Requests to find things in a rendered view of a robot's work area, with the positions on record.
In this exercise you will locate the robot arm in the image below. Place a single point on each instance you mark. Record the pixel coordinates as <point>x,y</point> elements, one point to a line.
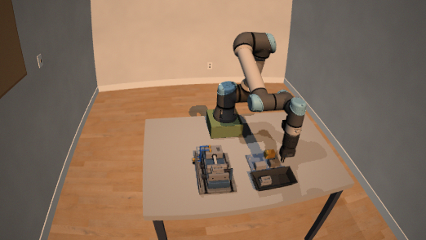
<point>252,89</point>

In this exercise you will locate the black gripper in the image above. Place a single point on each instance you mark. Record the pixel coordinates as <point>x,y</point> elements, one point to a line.
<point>290,141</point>

